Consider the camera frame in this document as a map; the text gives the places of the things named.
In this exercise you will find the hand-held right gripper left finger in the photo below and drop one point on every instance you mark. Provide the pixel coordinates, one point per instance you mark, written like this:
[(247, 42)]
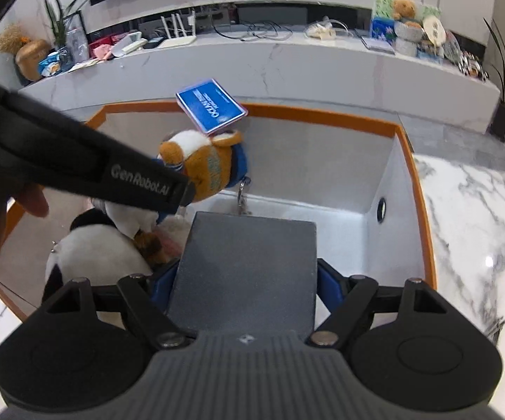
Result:
[(160, 284)]

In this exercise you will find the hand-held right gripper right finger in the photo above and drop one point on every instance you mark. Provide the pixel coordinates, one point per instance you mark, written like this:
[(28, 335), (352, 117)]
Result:
[(328, 281)]

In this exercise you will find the dark grey square box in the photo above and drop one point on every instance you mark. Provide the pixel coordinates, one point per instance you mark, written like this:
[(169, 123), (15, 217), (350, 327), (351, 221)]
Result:
[(243, 271)]

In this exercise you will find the orange cardboard box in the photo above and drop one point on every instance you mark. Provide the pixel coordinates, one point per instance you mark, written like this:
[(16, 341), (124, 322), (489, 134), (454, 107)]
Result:
[(344, 175)]

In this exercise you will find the brown plush toy blue outfit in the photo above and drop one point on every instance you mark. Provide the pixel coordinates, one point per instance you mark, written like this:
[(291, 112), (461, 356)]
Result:
[(208, 170)]

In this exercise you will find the black white plush toy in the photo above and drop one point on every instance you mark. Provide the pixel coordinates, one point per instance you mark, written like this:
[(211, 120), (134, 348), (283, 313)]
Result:
[(99, 249)]

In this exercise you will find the white brown plush toy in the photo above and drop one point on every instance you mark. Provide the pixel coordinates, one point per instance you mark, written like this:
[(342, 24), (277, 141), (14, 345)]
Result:
[(125, 218)]

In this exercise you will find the blue snack bag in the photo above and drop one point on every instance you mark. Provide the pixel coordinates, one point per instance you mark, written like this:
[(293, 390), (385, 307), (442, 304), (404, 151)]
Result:
[(50, 63)]

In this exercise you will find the pink small item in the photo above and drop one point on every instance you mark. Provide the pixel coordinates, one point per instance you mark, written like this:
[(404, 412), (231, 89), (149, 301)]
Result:
[(101, 49)]

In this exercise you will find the gold vase dried flowers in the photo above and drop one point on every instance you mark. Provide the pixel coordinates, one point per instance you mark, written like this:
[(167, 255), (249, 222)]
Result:
[(31, 57)]

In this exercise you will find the white remote device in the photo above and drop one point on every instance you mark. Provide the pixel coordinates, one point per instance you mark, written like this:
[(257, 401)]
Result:
[(127, 44)]

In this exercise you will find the green plant glass vase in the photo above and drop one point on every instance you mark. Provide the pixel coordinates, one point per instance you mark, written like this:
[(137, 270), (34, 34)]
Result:
[(62, 22)]

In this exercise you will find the white router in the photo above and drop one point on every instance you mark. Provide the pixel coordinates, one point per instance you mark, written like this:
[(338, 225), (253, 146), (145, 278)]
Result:
[(178, 41)]

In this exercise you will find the white marble tv console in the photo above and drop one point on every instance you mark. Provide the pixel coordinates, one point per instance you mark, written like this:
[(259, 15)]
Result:
[(322, 78)]

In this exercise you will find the grey notebook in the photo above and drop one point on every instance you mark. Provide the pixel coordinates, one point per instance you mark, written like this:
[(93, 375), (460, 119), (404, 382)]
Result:
[(377, 44)]

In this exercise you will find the grey round pot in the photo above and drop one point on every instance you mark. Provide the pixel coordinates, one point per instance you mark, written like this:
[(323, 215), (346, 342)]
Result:
[(408, 31), (405, 47)]

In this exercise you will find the black white cow figurines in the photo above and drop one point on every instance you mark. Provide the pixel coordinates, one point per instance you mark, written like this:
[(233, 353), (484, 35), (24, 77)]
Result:
[(473, 64)]

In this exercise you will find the patterned round plate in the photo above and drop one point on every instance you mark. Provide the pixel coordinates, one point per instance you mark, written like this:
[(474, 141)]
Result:
[(451, 46)]

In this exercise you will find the white round hand fan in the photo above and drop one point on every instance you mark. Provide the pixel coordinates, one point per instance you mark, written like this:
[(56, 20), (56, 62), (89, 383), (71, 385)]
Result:
[(433, 29)]

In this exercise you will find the brown teddy bear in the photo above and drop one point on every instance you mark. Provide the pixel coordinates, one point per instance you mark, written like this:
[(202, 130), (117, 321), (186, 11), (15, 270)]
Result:
[(405, 9)]

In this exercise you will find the black picture frame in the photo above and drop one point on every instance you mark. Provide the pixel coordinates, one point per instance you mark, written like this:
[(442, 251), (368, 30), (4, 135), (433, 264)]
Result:
[(76, 37)]

